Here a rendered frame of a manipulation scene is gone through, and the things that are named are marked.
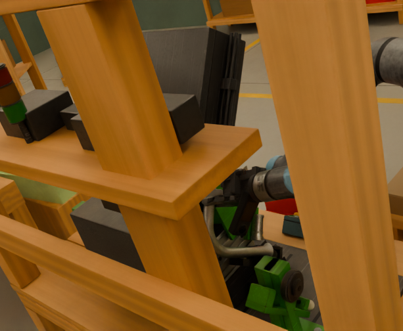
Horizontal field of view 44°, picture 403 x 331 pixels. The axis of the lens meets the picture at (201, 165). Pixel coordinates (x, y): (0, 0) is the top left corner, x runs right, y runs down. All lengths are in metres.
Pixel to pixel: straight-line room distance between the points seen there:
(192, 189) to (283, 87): 0.30
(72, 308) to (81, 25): 1.17
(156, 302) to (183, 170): 0.31
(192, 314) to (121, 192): 0.27
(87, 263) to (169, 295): 0.27
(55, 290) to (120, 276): 0.79
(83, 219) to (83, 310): 0.39
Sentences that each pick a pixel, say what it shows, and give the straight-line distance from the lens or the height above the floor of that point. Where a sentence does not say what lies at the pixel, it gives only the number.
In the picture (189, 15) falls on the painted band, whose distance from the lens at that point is 9.15.
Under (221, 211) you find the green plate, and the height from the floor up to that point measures 1.16.
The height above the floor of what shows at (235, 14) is 0.28.
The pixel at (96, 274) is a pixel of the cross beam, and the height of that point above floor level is 1.27.
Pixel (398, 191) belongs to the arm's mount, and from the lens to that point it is 1.79.
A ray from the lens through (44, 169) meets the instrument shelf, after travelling 1.10.
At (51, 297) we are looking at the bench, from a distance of 1.90.
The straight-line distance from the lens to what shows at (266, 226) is 1.78.
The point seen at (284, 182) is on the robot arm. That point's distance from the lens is 1.13.
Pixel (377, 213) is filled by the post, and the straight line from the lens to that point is 0.70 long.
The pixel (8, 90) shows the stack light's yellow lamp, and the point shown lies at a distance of 1.23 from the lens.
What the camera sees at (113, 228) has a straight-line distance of 1.39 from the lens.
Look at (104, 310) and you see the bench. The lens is 1.72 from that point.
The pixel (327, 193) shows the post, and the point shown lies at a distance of 0.65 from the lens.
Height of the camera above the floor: 1.94
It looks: 27 degrees down
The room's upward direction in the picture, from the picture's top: 18 degrees counter-clockwise
